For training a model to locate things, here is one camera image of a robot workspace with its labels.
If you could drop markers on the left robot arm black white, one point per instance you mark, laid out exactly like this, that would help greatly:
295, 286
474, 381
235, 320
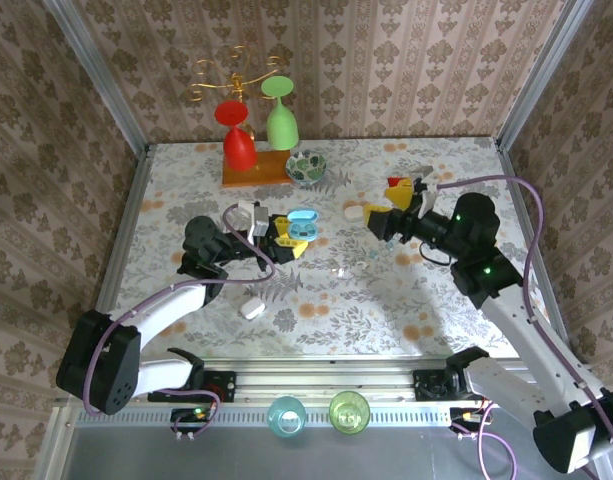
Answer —
98, 365

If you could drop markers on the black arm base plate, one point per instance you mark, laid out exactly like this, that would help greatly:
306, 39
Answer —
226, 385
426, 385

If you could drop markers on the aluminium table side rail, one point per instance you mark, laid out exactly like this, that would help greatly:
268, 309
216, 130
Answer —
120, 240
516, 185

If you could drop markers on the green wine glass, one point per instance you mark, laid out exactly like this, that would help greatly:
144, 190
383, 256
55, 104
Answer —
282, 127

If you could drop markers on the white rounded square earbud case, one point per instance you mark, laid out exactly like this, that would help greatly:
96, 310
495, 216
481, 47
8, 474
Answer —
252, 308

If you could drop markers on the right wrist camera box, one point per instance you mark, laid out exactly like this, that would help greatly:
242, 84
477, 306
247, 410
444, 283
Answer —
426, 200

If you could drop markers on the leaf pattern ceramic bowl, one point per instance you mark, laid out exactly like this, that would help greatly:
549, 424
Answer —
306, 167

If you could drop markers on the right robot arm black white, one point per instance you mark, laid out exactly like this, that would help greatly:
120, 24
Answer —
516, 330

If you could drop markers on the red wine glass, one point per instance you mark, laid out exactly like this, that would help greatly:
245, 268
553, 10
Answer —
238, 150

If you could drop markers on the blue earbud charging case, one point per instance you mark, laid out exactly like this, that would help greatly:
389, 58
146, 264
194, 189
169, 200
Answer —
303, 220

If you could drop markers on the floral patterned table cover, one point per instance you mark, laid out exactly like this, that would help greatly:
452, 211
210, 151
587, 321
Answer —
386, 320

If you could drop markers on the aluminium mounting rail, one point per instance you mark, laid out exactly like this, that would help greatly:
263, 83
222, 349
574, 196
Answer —
326, 380

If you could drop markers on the aluminium frame post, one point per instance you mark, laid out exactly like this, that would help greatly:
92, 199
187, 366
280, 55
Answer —
97, 70
543, 70

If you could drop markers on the grey metal tray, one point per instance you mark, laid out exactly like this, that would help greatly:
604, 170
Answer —
336, 460

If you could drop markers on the green plastic cup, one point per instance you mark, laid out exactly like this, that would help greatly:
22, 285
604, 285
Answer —
349, 414

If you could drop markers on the small black circuit board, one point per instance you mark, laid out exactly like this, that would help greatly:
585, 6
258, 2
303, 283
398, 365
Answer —
458, 416
186, 415

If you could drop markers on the white oval earbud case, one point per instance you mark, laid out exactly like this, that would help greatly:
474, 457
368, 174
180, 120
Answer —
353, 212

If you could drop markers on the teal plastic cup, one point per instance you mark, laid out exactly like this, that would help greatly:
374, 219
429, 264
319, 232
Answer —
286, 417

